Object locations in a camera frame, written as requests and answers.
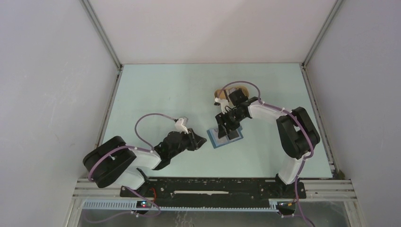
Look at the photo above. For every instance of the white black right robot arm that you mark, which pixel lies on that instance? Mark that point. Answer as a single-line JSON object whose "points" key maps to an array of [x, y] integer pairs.
{"points": [[297, 133]]}

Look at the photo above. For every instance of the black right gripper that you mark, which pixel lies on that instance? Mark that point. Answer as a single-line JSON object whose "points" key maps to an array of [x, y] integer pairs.
{"points": [[223, 117]]}

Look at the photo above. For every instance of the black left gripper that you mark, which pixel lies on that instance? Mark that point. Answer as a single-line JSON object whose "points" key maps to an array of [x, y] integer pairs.
{"points": [[196, 141]]}

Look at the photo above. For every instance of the white grey card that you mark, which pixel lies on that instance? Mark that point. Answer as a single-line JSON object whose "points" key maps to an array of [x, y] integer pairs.
{"points": [[216, 140]]}

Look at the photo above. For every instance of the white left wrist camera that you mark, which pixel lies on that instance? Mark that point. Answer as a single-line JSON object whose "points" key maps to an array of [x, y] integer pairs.
{"points": [[180, 125]]}

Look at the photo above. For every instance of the orange card with black stripe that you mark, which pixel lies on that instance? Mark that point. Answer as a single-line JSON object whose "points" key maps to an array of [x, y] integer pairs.
{"points": [[221, 94]]}

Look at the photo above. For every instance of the aluminium frame rail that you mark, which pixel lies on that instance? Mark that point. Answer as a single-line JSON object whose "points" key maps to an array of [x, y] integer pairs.
{"points": [[258, 188]]}

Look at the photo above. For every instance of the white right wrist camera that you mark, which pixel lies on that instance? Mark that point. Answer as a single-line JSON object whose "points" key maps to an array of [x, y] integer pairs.
{"points": [[223, 104]]}

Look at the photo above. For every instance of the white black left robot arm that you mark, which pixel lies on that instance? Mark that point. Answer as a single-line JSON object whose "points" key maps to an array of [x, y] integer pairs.
{"points": [[122, 164]]}

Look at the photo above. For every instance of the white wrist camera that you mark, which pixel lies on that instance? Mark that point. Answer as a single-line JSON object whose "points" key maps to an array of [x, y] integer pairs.
{"points": [[223, 104], [180, 125]]}

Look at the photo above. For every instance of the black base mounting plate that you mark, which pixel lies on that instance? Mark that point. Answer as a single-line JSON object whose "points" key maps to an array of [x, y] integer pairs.
{"points": [[219, 201]]}

